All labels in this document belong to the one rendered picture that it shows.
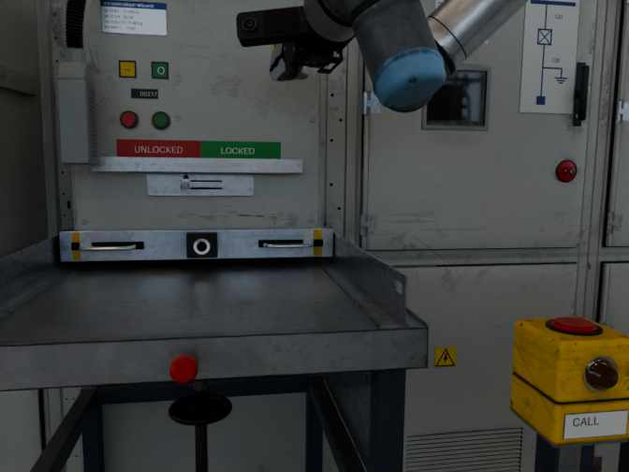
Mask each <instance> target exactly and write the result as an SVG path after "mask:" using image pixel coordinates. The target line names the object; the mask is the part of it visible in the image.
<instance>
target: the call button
mask: <svg viewBox="0 0 629 472"><path fill-rule="evenodd" d="M551 325H552V326H554V327H556V328H559V329H562V330H566V331H570V332H594V331H596V330H597V327H596V326H595V325H593V323H592V322H590V321H589V320H586V319H581V318H576V317H557V318H555V320H552V321H551Z"/></svg>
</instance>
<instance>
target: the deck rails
mask: <svg viewBox="0 0 629 472"><path fill-rule="evenodd" d="M58 243H60V238H59V234H58V235H56V236H53V237H51V238H49V239H47V240H44V241H42V242H39V243H35V244H33V245H30V246H28V247H25V248H24V249H21V250H19V251H16V252H14V253H11V254H9V255H6V256H4V257H1V258H0V322H1V321H3V320H4V319H5V318H7V317H9V316H10V315H12V314H13V313H15V312H16V311H18V310H19V309H20V308H22V307H23V306H25V305H26V304H28V303H29V302H30V301H32V300H33V299H34V298H36V297H37V296H39V295H40V294H42V293H43V292H45V291H46V290H47V289H49V288H51V287H52V286H54V285H55V284H57V283H58V282H60V281H61V280H62V279H64V278H65V277H67V276H68V275H70V274H71V273H73V272H75V271H76V270H77V269H78V268H79V267H81V266H82V265H84V264H85V263H87V262H88V261H68V262H62V261H61V257H60V248H58ZM312 259H313V260H314V261H315V262H316V263H317V264H318V265H319V267H320V268H321V269H322V270H323V271H324V272H325V273H326V274H327V275H328V276H329V277H330V278H331V279H332V280H333V281H334V282H335V283H336V284H337V285H338V286H339V287H340V288H341V289H342V291H343V292H344V293H345V294H346V295H347V296H348V297H349V298H350V299H351V300H352V301H353V302H354V303H355V304H356V305H357V306H358V307H359V308H360V309H361V310H362V311H363V312H364V314H365V315H366V316H367V317H368V318H369V319H370V320H371V321H372V322H373V323H374V324H375V325H376V326H377V327H378V328H379V329H399V328H409V324H407V323H406V298H407V275H406V274H404V273H402V272H400V271H398V270H396V269H395V268H393V267H391V266H390V265H388V264H386V263H385V262H384V261H382V260H381V259H379V258H376V257H375V256H373V255H371V254H370V253H368V252H366V251H365V250H363V249H361V248H360V247H358V246H356V245H355V244H353V243H350V242H349V241H347V240H346V239H345V238H343V237H341V236H340V235H338V234H336V233H335V232H333V253H332V257H313V258H312ZM397 281H398V282H400V283H401V284H402V292H400V291H399V290H397Z"/></svg>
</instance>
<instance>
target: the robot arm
mask: <svg viewBox="0 0 629 472"><path fill-rule="evenodd" d="M528 1H529V0H445V1H444V2H443V3H442V4H441V5H440V6H439V7H438V8H437V9H436V10H435V11H433V12H432V13H431V14H430V15H429V16H428V17H427V18H426V15H425V12H424V9H423V7H422V5H421V2H420V0H304V2H303V6H299V7H283V8H275V9H266V10H258V11H249V12H241V13H239V14H238V15H237V18H236V23H237V37H238V39H239V42H240V43H241V45H242V46H243V47H254V46H263V45H271V44H274V49H273V52H272V56H271V63H270V67H269V70H270V76H271V79H272V80H273V81H291V80H304V79H306V78H307V77H308V74H307V73H305V72H302V70H303V66H307V67H315V68H319V69H318V70H317V73H324V74H330V73H331V72H332V71H333V70H334V69H335V68H336V67H337V66H338V65H339V64H340V63H341V62H342V61H343V60H344V57H343V49H344V48H345V47H346V46H347V45H348V43H349V42H350V41H351V40H352V39H353V38H354V37H356V39H357V42H358V45H359V48H360V51H361V54H362V57H363V59H364V62H365V65H366V67H367V70H368V72H369V75H370V78H371V81H372V84H373V91H374V94H375V95H376V96H377V98H378V99H379V102H380V103H381V104H382V105H383V106H384V107H386V108H389V109H390V110H392V111H396V112H400V113H408V112H413V111H417V110H419V109H421V108H422V107H424V106H425V105H426V104H427V103H428V102H429V101H430V99H431V98H432V94H434V93H435V92H436V91H438V90H439V89H440V87H441V86H443V84H444V83H445V81H446V80H447V79H448V78H449V77H450V76H451V75H452V74H453V73H454V72H455V71H456V70H457V69H458V67H459V66H460V65H461V64H462V63H463V62H464V61H465V60H466V59H467V58H468V57H469V56H470V55H471V54H472V53H473V52H475V51H476V50H477V49H478V48H479V47H480V46H481V45H482V44H483V43H484V42H485V41H486V40H487V39H488V38H489V37H491V36H492V35H493V34H494V33H495V32H496V31H497V30H498V29H499V28H500V27H501V26H502V25H503V24H504V23H505V22H507V21H508V20H509V19H510V18H511V17H512V16H513V15H514V14H515V13H516V12H517V11H518V10H519V9H520V8H522V7H523V6H524V5H525V4H526V3H527V2H528ZM334 52H337V54H339V57H334V56H333V55H334ZM330 63H332V64H335V65H334V66H333V67H332V68H331V69H325V68H324V67H325V66H329V65H330Z"/></svg>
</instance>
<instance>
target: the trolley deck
mask: <svg viewBox="0 0 629 472"><path fill-rule="evenodd" d="M406 323H407V324H409V328H399V329H379V328H378V327H377V326H376V325H375V324H374V323H373V322H372V321H371V320H370V319H369V318H368V317H367V316H366V315H365V314H364V312H363V311H362V310H361V309H360V308H359V307H358V306H357V305H356V304H355V303H354V302H353V301H352V300H351V299H350V298H349V297H348V296H347V295H346V294H345V293H344V292H343V291H342V289H341V288H340V287H339V286H338V285H337V284H336V283H335V282H334V281H333V280H332V279H331V278H330V277H329V276H328V275H327V274H326V273H325V272H324V271H323V270H322V269H321V268H320V267H319V265H318V264H317V263H316V262H315V261H314V260H313V259H312V258H216V259H166V260H116V261H88V262H87V263H85V264H84V265H82V266H81V267H79V268H78V269H77V270H76V271H75V272H73V273H71V274H70V275H68V276H67V277H65V278H64V279H62V280H61V281H60V282H58V283H57V284H55V285H54V286H52V287H51V288H49V289H47V290H46V291H45V292H43V293H42V294H40V295H39V296H37V297H36V298H34V299H33V300H32V301H30V302H29V303H28V304H26V305H25V306H23V307H22V308H20V309H19V310H18V311H16V312H15V313H13V314H12V315H10V316H9V317H7V318H5V319H4V320H3V321H1V322H0V391H28V390H45V389H62V388H78V387H96V386H113V385H130V384H147V383H165V382H175V381H174V380H173V379H172V378H171V376H170V374H169V367H170V365H171V363H172V361H173V360H174V359H175V358H176V357H177V356H179V355H182V354H188V355H191V356H193V357H194V358H195V359H196V360H197V363H198V372H197V376H196V378H195V379H194V380H193V381H199V380H215V379H233V378H250V377H267V376H301V375H318V374H335V373H352V372H370V371H386V370H403V369H420V368H428V345H429V324H428V323H427V322H426V321H424V320H423V319H422V318H420V317H419V316H418V315H416V314H415V313H414V312H412V311H411V310H410V309H408V308H407V307H406Z"/></svg>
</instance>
